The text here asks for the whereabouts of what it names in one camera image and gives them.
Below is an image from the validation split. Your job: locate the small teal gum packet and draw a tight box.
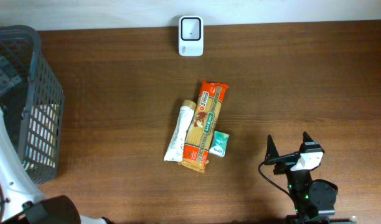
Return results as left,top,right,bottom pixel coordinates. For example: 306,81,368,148
209,131,230,157

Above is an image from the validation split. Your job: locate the orange spaghetti packet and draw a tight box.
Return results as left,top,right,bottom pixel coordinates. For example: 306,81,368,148
181,81,228,173

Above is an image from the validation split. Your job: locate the white tube pouch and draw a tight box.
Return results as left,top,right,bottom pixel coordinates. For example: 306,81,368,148
163,100,196,162

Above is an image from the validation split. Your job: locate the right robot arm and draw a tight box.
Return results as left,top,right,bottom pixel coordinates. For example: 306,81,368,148
258,132,354,223

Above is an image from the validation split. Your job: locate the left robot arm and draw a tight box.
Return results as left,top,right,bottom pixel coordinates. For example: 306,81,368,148
0,107,112,224

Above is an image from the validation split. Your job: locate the white barcode scanner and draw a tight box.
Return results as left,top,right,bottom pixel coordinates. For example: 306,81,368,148
178,16,204,57

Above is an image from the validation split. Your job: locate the grey plastic basket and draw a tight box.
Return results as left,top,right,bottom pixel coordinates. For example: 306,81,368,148
0,26,65,185

